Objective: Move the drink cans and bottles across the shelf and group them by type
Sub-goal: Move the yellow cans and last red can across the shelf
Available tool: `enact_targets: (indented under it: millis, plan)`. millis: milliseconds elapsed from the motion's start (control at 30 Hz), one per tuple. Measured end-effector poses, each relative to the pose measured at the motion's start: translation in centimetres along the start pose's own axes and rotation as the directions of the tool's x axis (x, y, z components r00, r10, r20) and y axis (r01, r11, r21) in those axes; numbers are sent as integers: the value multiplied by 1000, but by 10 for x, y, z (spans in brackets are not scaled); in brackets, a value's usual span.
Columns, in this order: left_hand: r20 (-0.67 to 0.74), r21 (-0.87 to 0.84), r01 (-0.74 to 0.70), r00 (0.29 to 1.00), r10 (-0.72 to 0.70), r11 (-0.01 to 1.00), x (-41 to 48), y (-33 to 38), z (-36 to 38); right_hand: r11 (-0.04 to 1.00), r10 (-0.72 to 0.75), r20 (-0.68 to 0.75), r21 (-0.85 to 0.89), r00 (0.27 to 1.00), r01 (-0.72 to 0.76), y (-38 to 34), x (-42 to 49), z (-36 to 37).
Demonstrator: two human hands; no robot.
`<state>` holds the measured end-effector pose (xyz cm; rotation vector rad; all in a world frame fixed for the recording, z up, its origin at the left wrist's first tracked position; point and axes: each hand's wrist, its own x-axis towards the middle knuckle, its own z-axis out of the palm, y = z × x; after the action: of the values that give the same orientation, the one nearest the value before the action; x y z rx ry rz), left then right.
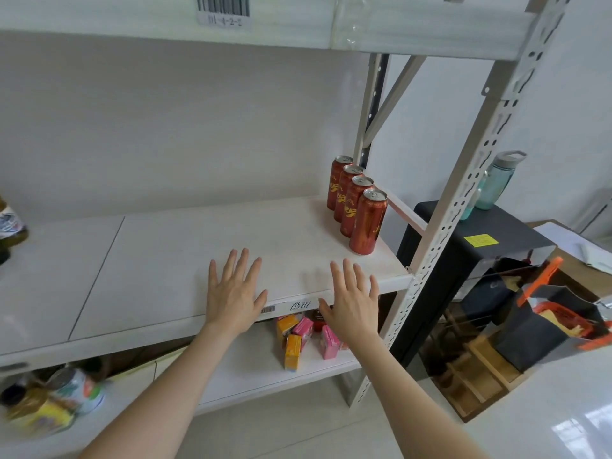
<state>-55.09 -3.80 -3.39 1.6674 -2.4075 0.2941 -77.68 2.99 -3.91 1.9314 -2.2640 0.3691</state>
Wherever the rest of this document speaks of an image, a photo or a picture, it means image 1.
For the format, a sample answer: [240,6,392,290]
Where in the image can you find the pink juice carton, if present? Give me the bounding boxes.
[292,316,315,351]
[320,324,350,361]

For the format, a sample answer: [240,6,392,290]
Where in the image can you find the person's left hand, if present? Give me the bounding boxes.
[207,248,269,333]

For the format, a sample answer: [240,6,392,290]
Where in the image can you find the glass bottle with label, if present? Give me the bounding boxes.
[0,195,30,264]

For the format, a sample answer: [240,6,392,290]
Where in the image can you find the red drink can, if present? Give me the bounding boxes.
[348,187,389,256]
[327,155,355,212]
[340,175,375,237]
[334,164,365,223]

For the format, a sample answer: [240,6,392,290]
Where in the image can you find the person's left forearm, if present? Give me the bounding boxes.
[79,324,242,459]

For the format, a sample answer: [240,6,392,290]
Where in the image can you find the person's right forearm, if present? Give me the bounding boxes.
[348,334,491,459]

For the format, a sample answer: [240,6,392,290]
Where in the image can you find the black bag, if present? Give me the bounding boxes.
[494,281,612,374]

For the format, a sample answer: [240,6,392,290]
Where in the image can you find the white paper sheets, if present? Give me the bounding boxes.
[532,221,612,276]

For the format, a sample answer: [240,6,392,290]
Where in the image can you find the large white barcode label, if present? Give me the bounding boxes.
[195,0,253,30]

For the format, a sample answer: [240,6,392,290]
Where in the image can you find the yellow snack packet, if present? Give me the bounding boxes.
[4,381,78,439]

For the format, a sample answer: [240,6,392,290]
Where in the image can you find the white printed tin can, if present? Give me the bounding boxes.
[47,366,106,417]

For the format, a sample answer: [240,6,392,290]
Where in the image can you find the teal water bottle grey lid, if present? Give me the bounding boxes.
[474,150,528,211]

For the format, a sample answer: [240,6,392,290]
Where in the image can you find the orange plastic basket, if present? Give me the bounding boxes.
[515,256,612,352]

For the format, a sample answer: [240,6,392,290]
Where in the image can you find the wooden rack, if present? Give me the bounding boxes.
[429,301,527,424]

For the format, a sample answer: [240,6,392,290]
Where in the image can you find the orange juice carton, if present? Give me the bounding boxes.
[283,334,303,371]
[276,314,300,346]

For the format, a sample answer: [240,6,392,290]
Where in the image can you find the white metal shelf rack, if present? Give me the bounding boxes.
[0,0,574,459]

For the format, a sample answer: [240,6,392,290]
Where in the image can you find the person's right hand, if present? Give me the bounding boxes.
[318,258,381,348]

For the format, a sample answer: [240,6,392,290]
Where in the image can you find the black cabinet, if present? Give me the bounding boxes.
[390,200,558,369]

